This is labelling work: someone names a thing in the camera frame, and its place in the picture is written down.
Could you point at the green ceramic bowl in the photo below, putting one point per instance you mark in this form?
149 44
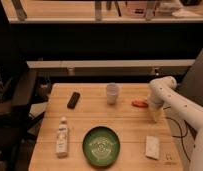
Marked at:
101 146

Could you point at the black remote control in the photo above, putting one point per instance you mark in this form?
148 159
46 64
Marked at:
73 100

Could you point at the white plastic bottle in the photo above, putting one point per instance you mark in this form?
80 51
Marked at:
62 139

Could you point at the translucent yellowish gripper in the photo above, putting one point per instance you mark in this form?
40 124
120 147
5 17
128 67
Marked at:
155 113

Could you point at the dark chair left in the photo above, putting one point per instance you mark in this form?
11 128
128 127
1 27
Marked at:
14 118

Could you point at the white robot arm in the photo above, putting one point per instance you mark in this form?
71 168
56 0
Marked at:
162 91

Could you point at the white sponge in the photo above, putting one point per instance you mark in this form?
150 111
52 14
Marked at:
152 149

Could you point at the white plastic cup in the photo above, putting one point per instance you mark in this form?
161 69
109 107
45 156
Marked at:
112 92

